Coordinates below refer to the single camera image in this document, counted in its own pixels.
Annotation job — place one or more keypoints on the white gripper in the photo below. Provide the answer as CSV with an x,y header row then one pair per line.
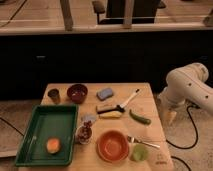
x,y
169,101

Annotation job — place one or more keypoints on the green pepper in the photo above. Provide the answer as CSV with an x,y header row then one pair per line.
x,y
140,119

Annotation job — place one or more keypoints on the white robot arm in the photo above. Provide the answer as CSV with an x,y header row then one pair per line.
x,y
185,83

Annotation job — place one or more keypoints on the orange bowl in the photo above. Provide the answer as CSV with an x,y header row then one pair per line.
x,y
112,146

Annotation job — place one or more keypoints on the purple bowl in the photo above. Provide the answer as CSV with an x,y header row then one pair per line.
x,y
77,93

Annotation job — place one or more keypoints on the silver fork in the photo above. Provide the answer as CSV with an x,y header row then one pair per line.
x,y
134,140

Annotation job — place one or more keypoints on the small green cup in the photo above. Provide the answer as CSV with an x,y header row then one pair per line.
x,y
139,153

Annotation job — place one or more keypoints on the yellow banana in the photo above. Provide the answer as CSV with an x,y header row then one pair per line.
x,y
110,115

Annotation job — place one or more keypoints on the blue sponge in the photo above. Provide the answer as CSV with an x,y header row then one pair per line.
x,y
105,93

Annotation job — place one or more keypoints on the dark office chair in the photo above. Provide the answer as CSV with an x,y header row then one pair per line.
x,y
144,11

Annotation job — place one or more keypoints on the green tray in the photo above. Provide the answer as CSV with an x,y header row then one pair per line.
x,y
48,121

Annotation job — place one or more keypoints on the wooden table leg right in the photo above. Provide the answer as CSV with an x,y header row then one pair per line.
x,y
128,12

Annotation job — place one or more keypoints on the wooden table leg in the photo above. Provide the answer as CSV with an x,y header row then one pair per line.
x,y
66,13
128,12

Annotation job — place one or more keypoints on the dark metal cup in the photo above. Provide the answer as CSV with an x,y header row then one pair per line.
x,y
54,95

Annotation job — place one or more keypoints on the orange fruit half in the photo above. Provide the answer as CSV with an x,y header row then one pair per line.
x,y
53,145

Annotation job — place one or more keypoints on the wooden table leg left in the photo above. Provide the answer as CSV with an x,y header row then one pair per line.
x,y
66,13

